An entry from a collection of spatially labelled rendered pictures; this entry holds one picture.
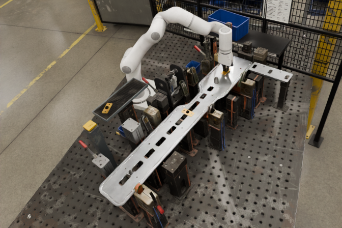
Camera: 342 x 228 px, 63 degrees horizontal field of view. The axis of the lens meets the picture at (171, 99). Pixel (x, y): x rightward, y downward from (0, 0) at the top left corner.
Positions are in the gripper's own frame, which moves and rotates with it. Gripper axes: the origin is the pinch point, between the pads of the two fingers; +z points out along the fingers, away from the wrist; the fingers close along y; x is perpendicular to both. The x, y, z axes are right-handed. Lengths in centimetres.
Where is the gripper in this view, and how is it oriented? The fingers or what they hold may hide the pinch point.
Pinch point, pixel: (225, 68)
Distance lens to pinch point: 207.3
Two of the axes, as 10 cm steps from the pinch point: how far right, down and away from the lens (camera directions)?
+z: 1.5, 7.1, 6.9
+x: 6.3, -6.1, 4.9
